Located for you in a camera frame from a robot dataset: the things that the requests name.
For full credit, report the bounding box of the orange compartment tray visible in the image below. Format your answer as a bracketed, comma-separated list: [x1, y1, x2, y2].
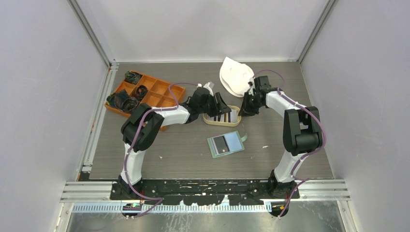
[104, 70, 186, 117]

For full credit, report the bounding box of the green card holder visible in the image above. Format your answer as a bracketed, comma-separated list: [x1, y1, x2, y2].
[207, 130, 248, 159]

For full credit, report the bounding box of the perforated metal rail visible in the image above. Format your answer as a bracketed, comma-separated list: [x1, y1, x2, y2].
[72, 203, 271, 213]

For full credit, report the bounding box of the dark rolled sock top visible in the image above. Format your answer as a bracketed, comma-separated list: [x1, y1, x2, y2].
[124, 71, 143, 85]

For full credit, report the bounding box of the dark rolled socks large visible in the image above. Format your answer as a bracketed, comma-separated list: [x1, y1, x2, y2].
[106, 89, 140, 113]

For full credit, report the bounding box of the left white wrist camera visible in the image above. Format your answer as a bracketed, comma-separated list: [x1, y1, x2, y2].
[202, 82, 214, 96]

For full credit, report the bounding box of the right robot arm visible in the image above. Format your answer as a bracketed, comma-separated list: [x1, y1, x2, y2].
[239, 76, 324, 199]

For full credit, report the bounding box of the beige oval card tray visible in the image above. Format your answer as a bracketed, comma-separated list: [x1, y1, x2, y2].
[203, 105, 242, 127]

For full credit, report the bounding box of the white folded cloth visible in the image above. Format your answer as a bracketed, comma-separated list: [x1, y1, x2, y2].
[220, 57, 254, 98]

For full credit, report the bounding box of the dark rolled sock middle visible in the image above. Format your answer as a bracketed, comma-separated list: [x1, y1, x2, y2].
[133, 85, 148, 99]

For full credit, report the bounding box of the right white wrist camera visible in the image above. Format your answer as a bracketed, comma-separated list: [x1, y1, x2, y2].
[248, 79, 255, 96]

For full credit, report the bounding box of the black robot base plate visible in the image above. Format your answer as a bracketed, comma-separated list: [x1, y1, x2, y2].
[110, 179, 300, 206]

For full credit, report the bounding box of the dark rolled sock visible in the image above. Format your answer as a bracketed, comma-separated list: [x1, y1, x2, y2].
[133, 85, 148, 99]
[124, 71, 143, 85]

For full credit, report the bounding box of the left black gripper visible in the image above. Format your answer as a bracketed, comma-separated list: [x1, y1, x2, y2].
[199, 93, 232, 118]

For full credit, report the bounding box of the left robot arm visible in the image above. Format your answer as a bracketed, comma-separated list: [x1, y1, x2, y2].
[110, 87, 232, 201]

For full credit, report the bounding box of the black card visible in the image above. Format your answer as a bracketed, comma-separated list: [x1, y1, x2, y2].
[212, 135, 230, 154]

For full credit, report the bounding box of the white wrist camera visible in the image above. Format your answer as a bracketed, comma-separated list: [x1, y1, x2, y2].
[202, 82, 214, 96]
[248, 79, 255, 96]

